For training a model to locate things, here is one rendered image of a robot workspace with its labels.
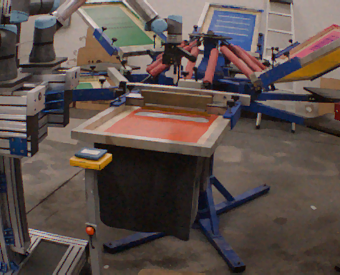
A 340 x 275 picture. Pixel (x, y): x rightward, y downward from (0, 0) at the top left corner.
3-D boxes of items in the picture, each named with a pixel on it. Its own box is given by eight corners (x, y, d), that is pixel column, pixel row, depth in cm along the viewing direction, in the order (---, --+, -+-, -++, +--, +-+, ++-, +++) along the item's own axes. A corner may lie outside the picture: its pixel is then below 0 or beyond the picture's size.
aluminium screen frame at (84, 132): (210, 157, 198) (210, 147, 197) (70, 139, 212) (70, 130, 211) (238, 113, 271) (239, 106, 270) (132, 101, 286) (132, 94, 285)
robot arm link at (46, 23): (31, 43, 222) (33, 17, 218) (34, 41, 234) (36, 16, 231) (53, 41, 223) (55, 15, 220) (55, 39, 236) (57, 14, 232)
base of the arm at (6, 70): (-19, 81, 177) (-18, 58, 175) (-4, 74, 192) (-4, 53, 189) (8, 81, 176) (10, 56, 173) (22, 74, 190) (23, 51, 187)
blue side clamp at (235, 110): (232, 129, 243) (232, 114, 241) (221, 128, 244) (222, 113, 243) (240, 115, 271) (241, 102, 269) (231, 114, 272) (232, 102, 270)
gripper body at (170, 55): (165, 63, 260) (166, 41, 257) (182, 64, 258) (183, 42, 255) (161, 65, 253) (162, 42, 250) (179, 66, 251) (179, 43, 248)
